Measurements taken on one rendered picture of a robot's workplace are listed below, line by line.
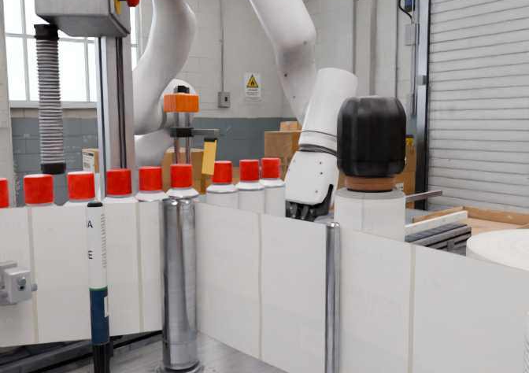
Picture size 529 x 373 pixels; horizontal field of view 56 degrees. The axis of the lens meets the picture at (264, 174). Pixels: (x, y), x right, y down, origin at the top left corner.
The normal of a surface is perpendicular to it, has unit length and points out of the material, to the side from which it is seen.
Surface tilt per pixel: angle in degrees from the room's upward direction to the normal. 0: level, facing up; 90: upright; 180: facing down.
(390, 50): 90
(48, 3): 90
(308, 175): 70
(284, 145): 90
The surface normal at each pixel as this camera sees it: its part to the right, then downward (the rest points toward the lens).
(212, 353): 0.00, -0.99
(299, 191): -0.70, -0.29
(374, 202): -0.08, 0.15
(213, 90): 0.59, 0.08
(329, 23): -0.81, 0.07
